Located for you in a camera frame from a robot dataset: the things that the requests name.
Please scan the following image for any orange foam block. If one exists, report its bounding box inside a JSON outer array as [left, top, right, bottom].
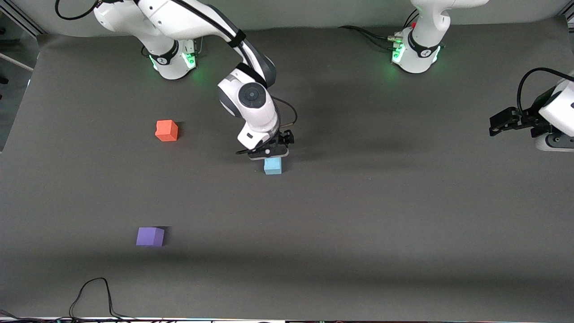
[[155, 120, 179, 142]]

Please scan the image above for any purple foam block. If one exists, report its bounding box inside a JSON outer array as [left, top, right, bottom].
[[136, 227, 165, 247]]

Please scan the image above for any dark grey table mat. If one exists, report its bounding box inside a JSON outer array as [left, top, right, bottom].
[[0, 16, 574, 320]]

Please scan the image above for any black left base cable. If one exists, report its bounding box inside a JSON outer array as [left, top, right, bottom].
[[339, 9, 420, 50]]

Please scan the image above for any black looped table cable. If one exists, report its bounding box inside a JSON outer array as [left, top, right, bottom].
[[68, 277, 139, 321]]

